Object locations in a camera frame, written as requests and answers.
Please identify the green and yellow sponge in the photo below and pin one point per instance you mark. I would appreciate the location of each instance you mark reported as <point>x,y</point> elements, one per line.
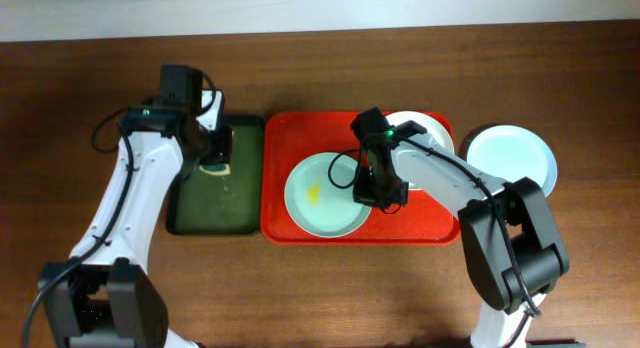
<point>220,169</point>

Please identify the mint green plate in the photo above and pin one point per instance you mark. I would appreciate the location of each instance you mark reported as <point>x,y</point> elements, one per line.
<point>316,205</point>

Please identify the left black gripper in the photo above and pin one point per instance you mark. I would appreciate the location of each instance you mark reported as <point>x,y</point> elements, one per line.
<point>220,151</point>

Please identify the dark green plastic tray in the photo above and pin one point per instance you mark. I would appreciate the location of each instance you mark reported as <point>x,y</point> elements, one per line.
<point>200,204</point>

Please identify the white plate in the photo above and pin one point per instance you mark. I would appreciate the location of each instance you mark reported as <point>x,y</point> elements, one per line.
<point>434,127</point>

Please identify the light blue plate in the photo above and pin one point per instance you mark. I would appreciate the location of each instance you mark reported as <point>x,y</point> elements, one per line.
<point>513,152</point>

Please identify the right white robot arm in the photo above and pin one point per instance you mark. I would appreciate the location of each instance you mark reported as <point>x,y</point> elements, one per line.
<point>513,251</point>

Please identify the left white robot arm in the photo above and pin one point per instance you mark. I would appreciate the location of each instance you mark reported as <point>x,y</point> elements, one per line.
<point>102,296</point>

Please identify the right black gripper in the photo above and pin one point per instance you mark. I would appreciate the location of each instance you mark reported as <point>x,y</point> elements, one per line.
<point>361,196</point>

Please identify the red plastic tray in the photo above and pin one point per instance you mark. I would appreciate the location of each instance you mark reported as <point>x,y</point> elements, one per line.
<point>293,136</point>

